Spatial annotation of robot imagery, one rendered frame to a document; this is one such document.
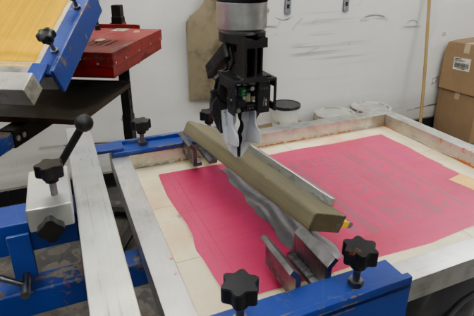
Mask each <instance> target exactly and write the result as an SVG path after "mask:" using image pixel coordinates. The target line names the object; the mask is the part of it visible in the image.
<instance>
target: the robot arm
mask: <svg viewBox="0 0 474 316"><path fill-rule="evenodd" d="M267 1H268V0H217V28H218V29H219V41H220V42H223V44H222V45H221V46H220V48H218V50H217V51H216V53H215V54H214V55H213V57H212V58H211V59H210V60H209V61H208V63H207V64H206V66H205V68H206V71H207V78H208V79H211V78H213V80H215V84H214V89H213V90H210V95H211V97H210V101H209V110H210V113H211V116H212V118H213V120H214V123H215V125H216V127H217V130H218V131H219V133H220V135H221V138H222V140H223V141H224V143H225V145H226V147H227V148H228V150H229V151H230V153H231V154H232V155H233V156H234V157H235V158H237V157H238V156H239V157H242V156H243V154H244V153H245V151H246V150H247V148H248V146H249V144H250V143H251V142H253V143H257V144H258V143H260V141H261V132H260V130H259V128H258V127H257V123H256V119H257V117H258V116H259V114H260V113H264V112H268V111H269V108H270V109H272V110H274V111H276V99H277V77H275V76H273V75H271V74H269V73H267V72H265V71H263V70H262V64H263V48H264V47H268V37H266V31H265V29H266V28H267V14H268V13H269V8H268V7H267ZM271 85H273V86H274V99H273V101H271V100H270V90H271ZM236 114H238V119H239V121H240V126H239V128H238V133H237V132H236V129H235V126H234V125H235V123H236Z"/></svg>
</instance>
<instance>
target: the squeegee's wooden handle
mask: <svg viewBox="0 0 474 316"><path fill-rule="evenodd" d="M183 133H184V134H185V135H187V136H188V137H189V138H190V139H191V140H193V141H194V142H196V143H197V144H198V145H199V146H201V147H202V148H203V149H204V150H206V151H207V152H209V153H210V154H211V155H212V156H213V157H215V158H216V159H217V160H219V161H220V162H221V163H222V164H223V165H225V166H226V167H228V168H229V169H230V170H232V172H234V173H235V174H236V175H238V176H239V177H241V178H242V179H243V180H244V181H245V182H247V183H248V184H250V185H251V186H252V187H253V188H254V189H256V190H257V191H258V192H260V193H261V194H263V195H264V196H265V197H266V198H267V199H269V200H270V201H271V202H273V203H274V204H275V205H276V206H277V207H279V208H280V209H282V210H283V211H284V212H285V213H287V214H288V215H289V216H290V217H292V218H293V219H295V220H296V221H297V222H298V223H299V224H301V225H302V226H304V227H305V228H306V229H307V230H308V231H319V232H332V233H338V232H339V231H340V229H341V227H342V225H343V222H344V220H345V218H346V215H345V214H343V213H342V212H340V211H339V210H338V209H336V208H335V207H333V206H329V205H327V204H326V203H324V202H323V201H321V200H320V199H318V198H317V197H315V196H314V195H312V194H311V193H309V192H308V191H307V190H305V189H304V188H302V187H300V186H299V185H298V184H296V183H294V182H293V181H292V180H290V179H289V178H287V177H286V176H285V175H283V174H281V173H280V172H278V171H277V170H276V169H274V168H272V167H271V166H270V165H268V164H266V163H265V162H264V161H262V160H261V159H259V158H258V157H256V156H255V155H253V154H252V153H250V152H249V151H247V150H246V151H245V153H244V154H243V156H242V157H239V156H238V157H237V158H235V157H234V156H233V155H232V154H231V153H230V151H229V150H228V148H227V147H226V145H225V143H224V141H223V140H222V138H221V135H220V133H219V131H218V130H217V128H215V127H212V126H207V125H204V124H201V123H196V122H192V121H188V122H187V123H186V126H185V128H184V130H183Z"/></svg>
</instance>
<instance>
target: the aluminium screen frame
mask: <svg viewBox="0 0 474 316"><path fill-rule="evenodd" d="M379 126H386V127H387V128H390V129H392V130H394V131H396V132H397V133H400V134H402V135H404V136H406V137H408V138H411V139H413V140H415V141H417V142H419V143H421V144H423V145H426V146H428V147H430V148H432V149H434V150H436V151H438V152H441V153H442V154H445V155H446V156H448V157H451V158H453V159H455V160H457V161H459V162H461V163H463V164H466V165H468V166H470V167H472V168H474V145H472V144H470V143H467V142H464V141H462V140H459V139H458V138H455V137H453V136H450V135H448V134H446V133H443V132H441V131H439V130H436V129H433V128H431V127H429V126H426V125H424V124H422V123H419V122H417V121H414V120H413V119H410V118H407V117H405V116H402V115H400V114H398V113H395V112H393V111H391V110H388V109H381V110H376V111H368V112H363V113H358V114H349V115H345V116H336V117H331V118H323V119H317V120H313V121H304V122H300V123H291V124H286V125H281V126H272V127H268V128H259V130H260V132H261V141H260V143H258V144H257V143H253V142H251V144H252V145H254V146H256V147H265V146H270V145H277V144H281V143H286V142H293V141H298V140H306V139H310V138H318V137H322V136H326V135H334V134H338V133H346V132H351V131H355V130H362V129H367V128H374V127H379ZM109 158H110V164H111V170H112V172H113V175H114V178H115V181H116V184H117V187H118V191H119V193H120V196H121V200H122V203H123V206H124V209H125V211H126V215H127V217H128V221H129V224H130V227H131V231H132V233H133V237H134V239H135V243H136V245H137V248H138V252H139V254H140V258H141V260H142V265H143V267H144V270H145V273H146V276H147V280H148V282H149V285H150V288H151V291H152V295H153V298H154V301H155V304H156V306H157V310H158V313H159V316H199V315H198V312H197V310H196V308H195V306H194V303H193V301H192V299H191V297H190V294H189V292H188V289H187V288H186V285H185V283H184V281H183V278H182V276H181V273H180V272H179V270H178V267H177V265H176V262H175V260H174V257H173V255H172V254H171V251H170V249H169V246H168V244H167V242H166V239H165V237H164V235H163V233H162V230H161V228H160V226H159V224H158V221H157V219H156V217H155V215H154V212H153V210H152V208H151V206H150V203H149V201H148V199H147V196H146V194H145V191H144V190H143V187H142V185H141V183H140V180H139V178H138V175H137V174H136V172H135V169H139V168H144V167H149V166H156V165H160V164H168V163H172V162H180V161H185V160H188V158H187V156H185V154H184V153H183V147H175V148H170V149H165V150H157V151H152V152H144V153H139V154H131V155H126V156H122V157H113V156H112V153H109ZM391 265H392V266H394V267H395V268H396V269H397V270H398V271H400V273H402V274H404V273H406V272H408V273H409V274H410V275H411V276H412V277H413V278H412V282H411V289H410V293H409V297H408V302H409V301H412V300H415V299H417V298H420V297H423V296H426V295H428V294H430V293H434V292H435V291H439V290H441V289H443V288H446V287H449V286H452V285H454V284H457V283H460V282H462V281H465V280H467V279H471V278H473V277H474V237H472V238H469V239H466V240H464V241H460V242H457V243H454V244H451V245H447V246H444V247H442V248H438V249H436V250H432V251H430V252H427V253H423V254H421V255H417V256H415V257H411V258H408V259H405V260H402V261H399V262H395V263H393V264H391Z"/></svg>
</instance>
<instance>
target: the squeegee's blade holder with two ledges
mask: <svg viewBox="0 0 474 316"><path fill-rule="evenodd" d="M247 151H249V152H250V153H252V154H253V155H255V156H256V157H258V158H259V159H261V160H262V161H264V162H265V163H266V164H268V165H270V166H271V167H272V168H274V169H276V170H277V171H278V172H280V173H281V174H283V175H285V176H286V177H287V178H289V179H290V180H292V181H293V182H294V183H296V184H298V185H299V186H300V187H302V188H304V189H305V190H307V191H308V192H309V193H311V194H312V195H314V196H315V197H316V198H318V199H320V200H321V201H323V202H324V203H326V204H327V205H329V206H333V205H334V203H335V200H336V199H335V198H334V197H332V196H331V195H330V194H328V193H326V192H324V191H323V190H322V189H320V188H318V187H317V186H316V185H314V184H313V183H311V182H309V181H308V180H306V179H305V178H303V177H302V176H300V175H298V174H297V173H296V172H294V171H292V170H291V169H289V168H288V167H287V166H284V165H283V164H282V163H280V162H278V161H277V160H276V159H274V158H273V157H271V156H269V155H268V154H266V153H265V152H263V151H262V150H260V149H258V148H257V147H256V146H254V145H252V144H251V143H250V144H249V146H248V148H247Z"/></svg>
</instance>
